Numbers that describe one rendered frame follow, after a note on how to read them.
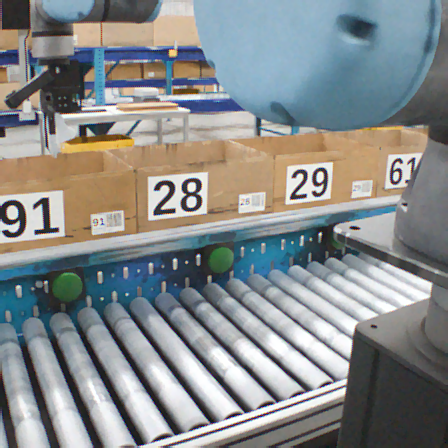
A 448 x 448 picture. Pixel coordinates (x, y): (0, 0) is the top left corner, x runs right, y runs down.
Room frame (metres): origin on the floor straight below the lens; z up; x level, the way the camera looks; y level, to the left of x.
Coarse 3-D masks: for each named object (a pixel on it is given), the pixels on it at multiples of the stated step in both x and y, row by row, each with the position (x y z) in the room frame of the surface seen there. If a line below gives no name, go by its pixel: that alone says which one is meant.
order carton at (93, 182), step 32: (0, 160) 1.35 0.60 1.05; (32, 160) 1.39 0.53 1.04; (64, 160) 1.43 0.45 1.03; (96, 160) 1.47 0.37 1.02; (0, 192) 1.08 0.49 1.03; (32, 192) 1.11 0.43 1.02; (64, 192) 1.15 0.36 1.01; (96, 192) 1.18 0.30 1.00; (128, 192) 1.22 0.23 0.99; (64, 224) 1.15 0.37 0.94; (128, 224) 1.22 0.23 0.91
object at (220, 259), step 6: (222, 246) 1.26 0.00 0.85; (216, 252) 1.24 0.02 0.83; (222, 252) 1.25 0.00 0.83; (228, 252) 1.26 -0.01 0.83; (210, 258) 1.24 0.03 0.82; (216, 258) 1.24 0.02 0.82; (222, 258) 1.25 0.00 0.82; (228, 258) 1.26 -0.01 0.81; (210, 264) 1.24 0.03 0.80; (216, 264) 1.24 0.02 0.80; (222, 264) 1.25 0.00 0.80; (228, 264) 1.26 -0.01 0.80; (216, 270) 1.24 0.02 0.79; (222, 270) 1.25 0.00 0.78
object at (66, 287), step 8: (64, 272) 1.08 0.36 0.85; (56, 280) 1.06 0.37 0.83; (64, 280) 1.07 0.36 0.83; (72, 280) 1.07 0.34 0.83; (80, 280) 1.09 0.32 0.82; (56, 288) 1.06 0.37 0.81; (64, 288) 1.06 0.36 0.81; (72, 288) 1.07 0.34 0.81; (80, 288) 1.08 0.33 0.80; (56, 296) 1.06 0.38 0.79; (64, 296) 1.06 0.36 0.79; (72, 296) 1.07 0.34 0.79
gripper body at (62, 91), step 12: (48, 60) 1.11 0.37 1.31; (60, 60) 1.12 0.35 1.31; (72, 60) 1.15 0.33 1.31; (60, 72) 1.14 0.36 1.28; (72, 72) 1.15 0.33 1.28; (48, 84) 1.13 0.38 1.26; (60, 84) 1.14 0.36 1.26; (72, 84) 1.15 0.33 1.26; (48, 96) 1.11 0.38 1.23; (60, 96) 1.13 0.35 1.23; (72, 96) 1.15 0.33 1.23; (60, 108) 1.13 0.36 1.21; (72, 108) 1.13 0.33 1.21
